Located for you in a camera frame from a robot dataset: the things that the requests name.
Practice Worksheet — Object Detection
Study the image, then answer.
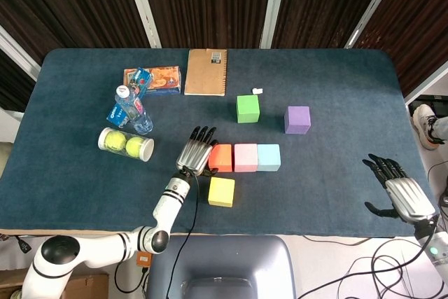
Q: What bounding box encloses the blue Oreo packet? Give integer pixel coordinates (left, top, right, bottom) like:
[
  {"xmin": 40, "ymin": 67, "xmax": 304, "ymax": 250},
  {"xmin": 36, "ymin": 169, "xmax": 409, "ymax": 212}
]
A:
[{"xmin": 106, "ymin": 102, "xmax": 131, "ymax": 129}]

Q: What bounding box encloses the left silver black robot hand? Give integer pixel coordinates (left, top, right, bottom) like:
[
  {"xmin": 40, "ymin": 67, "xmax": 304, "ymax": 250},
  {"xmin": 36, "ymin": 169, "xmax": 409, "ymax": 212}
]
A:
[{"xmin": 175, "ymin": 125, "xmax": 220, "ymax": 177}]

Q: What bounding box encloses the blue orange cracker box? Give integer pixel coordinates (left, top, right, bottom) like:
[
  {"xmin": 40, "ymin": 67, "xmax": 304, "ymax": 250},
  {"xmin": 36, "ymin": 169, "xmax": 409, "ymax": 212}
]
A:
[{"xmin": 122, "ymin": 65, "xmax": 183, "ymax": 97}]

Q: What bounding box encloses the orange foam cube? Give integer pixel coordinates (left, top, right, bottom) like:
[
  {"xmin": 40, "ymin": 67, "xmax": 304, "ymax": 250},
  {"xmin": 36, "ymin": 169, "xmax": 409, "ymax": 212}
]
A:
[{"xmin": 208, "ymin": 144, "xmax": 233, "ymax": 173}]

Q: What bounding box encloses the yellow foam cube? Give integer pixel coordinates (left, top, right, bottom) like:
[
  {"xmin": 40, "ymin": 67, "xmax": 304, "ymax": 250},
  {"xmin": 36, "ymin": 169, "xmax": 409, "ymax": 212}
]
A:
[{"xmin": 207, "ymin": 176, "xmax": 236, "ymax": 208}]

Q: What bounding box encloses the small blue drink carton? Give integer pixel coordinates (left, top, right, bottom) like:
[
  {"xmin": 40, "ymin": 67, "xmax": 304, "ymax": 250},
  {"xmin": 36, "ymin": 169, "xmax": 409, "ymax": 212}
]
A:
[{"xmin": 129, "ymin": 67, "xmax": 154, "ymax": 99}]

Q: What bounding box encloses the orange power device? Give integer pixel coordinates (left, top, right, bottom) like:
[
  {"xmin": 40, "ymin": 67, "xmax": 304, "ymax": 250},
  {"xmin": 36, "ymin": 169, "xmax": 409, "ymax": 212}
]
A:
[{"xmin": 136, "ymin": 251, "xmax": 153, "ymax": 267}]

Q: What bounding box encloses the purple foam cube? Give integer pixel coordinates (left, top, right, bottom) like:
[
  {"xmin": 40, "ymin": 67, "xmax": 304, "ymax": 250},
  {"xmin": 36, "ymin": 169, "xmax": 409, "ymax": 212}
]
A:
[{"xmin": 283, "ymin": 105, "xmax": 312, "ymax": 135}]

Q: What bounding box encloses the brown spiral notebook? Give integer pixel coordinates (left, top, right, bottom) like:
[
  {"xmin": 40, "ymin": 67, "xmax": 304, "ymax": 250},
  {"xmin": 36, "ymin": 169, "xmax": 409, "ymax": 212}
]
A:
[{"xmin": 183, "ymin": 48, "xmax": 228, "ymax": 97}]

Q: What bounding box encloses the dark blue table cloth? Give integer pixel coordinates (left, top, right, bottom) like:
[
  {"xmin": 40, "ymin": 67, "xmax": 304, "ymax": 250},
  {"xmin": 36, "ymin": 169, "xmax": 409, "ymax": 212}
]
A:
[{"xmin": 0, "ymin": 48, "xmax": 444, "ymax": 237}]

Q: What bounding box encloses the black plug adapter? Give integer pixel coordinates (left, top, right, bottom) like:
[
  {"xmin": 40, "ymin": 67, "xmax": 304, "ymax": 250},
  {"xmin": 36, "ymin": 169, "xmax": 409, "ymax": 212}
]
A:
[{"xmin": 13, "ymin": 235, "xmax": 33, "ymax": 254}]

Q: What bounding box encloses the white partition post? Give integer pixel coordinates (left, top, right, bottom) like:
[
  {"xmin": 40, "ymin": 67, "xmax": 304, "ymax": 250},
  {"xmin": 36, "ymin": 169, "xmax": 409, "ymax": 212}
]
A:
[
  {"xmin": 0, "ymin": 25, "xmax": 42, "ymax": 82},
  {"xmin": 344, "ymin": 0, "xmax": 409, "ymax": 50},
  {"xmin": 121, "ymin": 0, "xmax": 162, "ymax": 49},
  {"xmin": 259, "ymin": 0, "xmax": 290, "ymax": 50},
  {"xmin": 405, "ymin": 67, "xmax": 448, "ymax": 106}
]

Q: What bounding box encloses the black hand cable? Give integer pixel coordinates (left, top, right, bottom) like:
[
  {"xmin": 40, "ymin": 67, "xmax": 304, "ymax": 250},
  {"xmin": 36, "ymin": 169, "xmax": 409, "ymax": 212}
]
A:
[
  {"xmin": 297, "ymin": 220, "xmax": 441, "ymax": 299},
  {"xmin": 164, "ymin": 169, "xmax": 201, "ymax": 299}
]

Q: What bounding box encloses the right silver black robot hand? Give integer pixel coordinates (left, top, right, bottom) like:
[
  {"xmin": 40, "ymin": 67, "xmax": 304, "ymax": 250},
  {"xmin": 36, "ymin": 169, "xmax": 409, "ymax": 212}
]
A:
[{"xmin": 362, "ymin": 153, "xmax": 438, "ymax": 223}]

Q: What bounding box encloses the yellow tennis ball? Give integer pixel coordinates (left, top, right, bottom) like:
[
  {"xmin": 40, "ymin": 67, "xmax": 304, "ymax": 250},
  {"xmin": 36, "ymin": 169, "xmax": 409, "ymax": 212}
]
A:
[
  {"xmin": 104, "ymin": 130, "xmax": 127, "ymax": 153},
  {"xmin": 125, "ymin": 136, "xmax": 146, "ymax": 158}
]

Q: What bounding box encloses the black left hand cable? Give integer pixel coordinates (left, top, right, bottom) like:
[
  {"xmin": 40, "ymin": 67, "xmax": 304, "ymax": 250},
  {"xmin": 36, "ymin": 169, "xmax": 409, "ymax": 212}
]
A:
[{"xmin": 164, "ymin": 169, "xmax": 201, "ymax": 299}]

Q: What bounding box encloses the brown cardboard box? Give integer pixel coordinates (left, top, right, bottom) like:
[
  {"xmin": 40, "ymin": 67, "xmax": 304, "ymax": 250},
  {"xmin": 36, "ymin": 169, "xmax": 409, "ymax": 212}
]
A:
[{"xmin": 0, "ymin": 267, "xmax": 110, "ymax": 299}]

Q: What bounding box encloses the pink foam cube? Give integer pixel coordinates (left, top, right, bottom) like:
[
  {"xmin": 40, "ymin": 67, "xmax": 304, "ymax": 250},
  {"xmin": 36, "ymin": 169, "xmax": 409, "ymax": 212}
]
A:
[{"xmin": 233, "ymin": 143, "xmax": 259, "ymax": 173}]

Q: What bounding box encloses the clear tennis ball tube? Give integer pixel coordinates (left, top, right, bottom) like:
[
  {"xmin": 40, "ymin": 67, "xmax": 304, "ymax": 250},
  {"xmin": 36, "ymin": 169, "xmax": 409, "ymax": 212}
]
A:
[{"xmin": 97, "ymin": 127, "xmax": 155, "ymax": 162}]

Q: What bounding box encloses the clear plastic water bottle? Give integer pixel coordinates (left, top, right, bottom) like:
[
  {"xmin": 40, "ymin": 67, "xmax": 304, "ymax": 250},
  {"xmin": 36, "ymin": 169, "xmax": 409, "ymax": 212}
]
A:
[{"xmin": 114, "ymin": 84, "xmax": 155, "ymax": 135}]

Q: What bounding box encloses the grey blue robot torso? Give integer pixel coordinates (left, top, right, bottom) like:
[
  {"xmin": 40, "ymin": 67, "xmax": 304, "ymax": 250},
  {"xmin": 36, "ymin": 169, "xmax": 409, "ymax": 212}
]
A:
[{"xmin": 146, "ymin": 235, "xmax": 298, "ymax": 299}]

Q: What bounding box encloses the black right hand cable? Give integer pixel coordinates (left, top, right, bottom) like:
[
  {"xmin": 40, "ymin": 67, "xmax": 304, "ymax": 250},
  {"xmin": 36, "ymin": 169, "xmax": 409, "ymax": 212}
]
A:
[{"xmin": 297, "ymin": 220, "xmax": 441, "ymax": 299}]

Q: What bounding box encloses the light blue foam cube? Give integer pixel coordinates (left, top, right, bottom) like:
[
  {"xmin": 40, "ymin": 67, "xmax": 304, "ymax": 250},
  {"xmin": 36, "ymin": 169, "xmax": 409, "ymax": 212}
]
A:
[{"xmin": 257, "ymin": 144, "xmax": 282, "ymax": 172}]

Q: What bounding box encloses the white sneaker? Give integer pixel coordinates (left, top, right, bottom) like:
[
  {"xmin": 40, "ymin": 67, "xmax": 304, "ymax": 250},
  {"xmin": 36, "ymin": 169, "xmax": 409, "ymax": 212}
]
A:
[{"xmin": 412, "ymin": 104, "xmax": 448, "ymax": 151}]

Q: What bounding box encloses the green foam cube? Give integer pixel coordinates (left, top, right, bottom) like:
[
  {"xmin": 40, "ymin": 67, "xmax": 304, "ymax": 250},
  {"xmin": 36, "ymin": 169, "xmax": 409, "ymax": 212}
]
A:
[{"xmin": 236, "ymin": 95, "xmax": 261, "ymax": 125}]

